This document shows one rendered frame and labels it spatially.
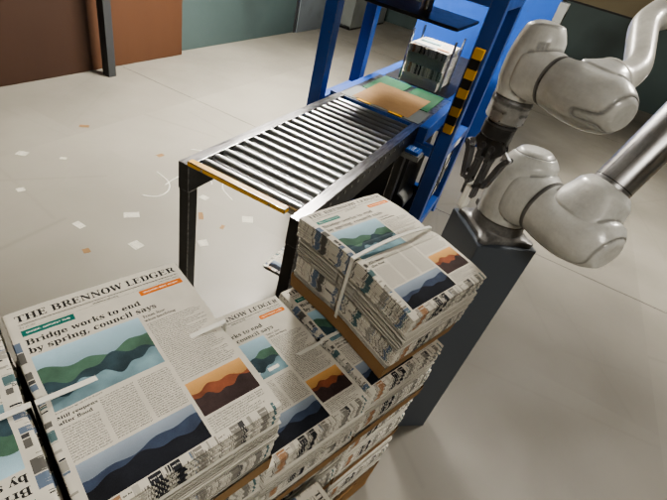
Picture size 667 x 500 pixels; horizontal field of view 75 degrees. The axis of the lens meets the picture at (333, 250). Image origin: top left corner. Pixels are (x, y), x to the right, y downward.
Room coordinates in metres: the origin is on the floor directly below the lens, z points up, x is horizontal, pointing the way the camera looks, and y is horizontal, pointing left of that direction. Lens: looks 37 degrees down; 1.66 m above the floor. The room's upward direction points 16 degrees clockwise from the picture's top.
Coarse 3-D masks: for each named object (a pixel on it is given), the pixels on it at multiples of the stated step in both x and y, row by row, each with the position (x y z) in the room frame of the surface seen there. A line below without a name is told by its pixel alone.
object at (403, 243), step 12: (408, 228) 0.96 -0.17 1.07; (372, 240) 0.86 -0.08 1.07; (396, 240) 0.89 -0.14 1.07; (408, 240) 0.91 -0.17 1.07; (420, 240) 0.92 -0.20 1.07; (348, 252) 0.79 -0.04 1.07; (372, 252) 0.82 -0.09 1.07; (384, 252) 0.83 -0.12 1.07; (396, 252) 0.84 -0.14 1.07; (360, 264) 0.76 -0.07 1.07; (336, 288) 0.79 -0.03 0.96; (348, 288) 0.77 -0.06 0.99; (336, 300) 0.79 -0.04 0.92; (348, 300) 0.77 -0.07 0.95
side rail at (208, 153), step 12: (336, 96) 2.59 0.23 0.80; (300, 108) 2.25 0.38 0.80; (312, 108) 2.30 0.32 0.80; (276, 120) 2.02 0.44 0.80; (288, 120) 2.06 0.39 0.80; (252, 132) 1.82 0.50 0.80; (216, 144) 1.62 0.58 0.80; (228, 144) 1.64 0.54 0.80; (240, 144) 1.70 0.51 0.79; (192, 156) 1.47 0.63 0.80; (204, 156) 1.50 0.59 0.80; (180, 168) 1.41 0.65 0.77; (192, 168) 1.41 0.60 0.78; (180, 180) 1.41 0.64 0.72; (192, 180) 1.41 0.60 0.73; (204, 180) 1.49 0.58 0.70
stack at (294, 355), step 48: (240, 336) 0.67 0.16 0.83; (288, 336) 0.71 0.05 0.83; (336, 336) 0.76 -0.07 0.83; (288, 384) 0.58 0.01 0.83; (336, 384) 0.62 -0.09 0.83; (384, 384) 0.65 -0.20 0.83; (288, 432) 0.47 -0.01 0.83; (336, 432) 0.54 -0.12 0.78; (384, 432) 0.77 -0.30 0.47; (288, 480) 0.45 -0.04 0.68; (336, 480) 0.63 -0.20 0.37
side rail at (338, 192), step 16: (416, 128) 2.45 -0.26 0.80; (384, 144) 2.10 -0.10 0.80; (400, 144) 2.21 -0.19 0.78; (368, 160) 1.87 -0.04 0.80; (384, 160) 2.01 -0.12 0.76; (352, 176) 1.68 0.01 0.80; (368, 176) 1.83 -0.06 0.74; (336, 192) 1.50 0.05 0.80; (352, 192) 1.68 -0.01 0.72; (304, 208) 1.33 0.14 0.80; (320, 208) 1.37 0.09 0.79; (288, 240) 1.25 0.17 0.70
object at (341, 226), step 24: (312, 216) 0.91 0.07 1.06; (336, 216) 0.93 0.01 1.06; (360, 216) 0.96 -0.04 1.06; (384, 216) 0.99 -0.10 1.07; (408, 216) 1.02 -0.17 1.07; (312, 240) 0.86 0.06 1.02; (336, 240) 0.83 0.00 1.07; (360, 240) 0.85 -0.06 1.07; (312, 264) 0.85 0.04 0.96; (336, 264) 0.80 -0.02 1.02; (312, 288) 0.84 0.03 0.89
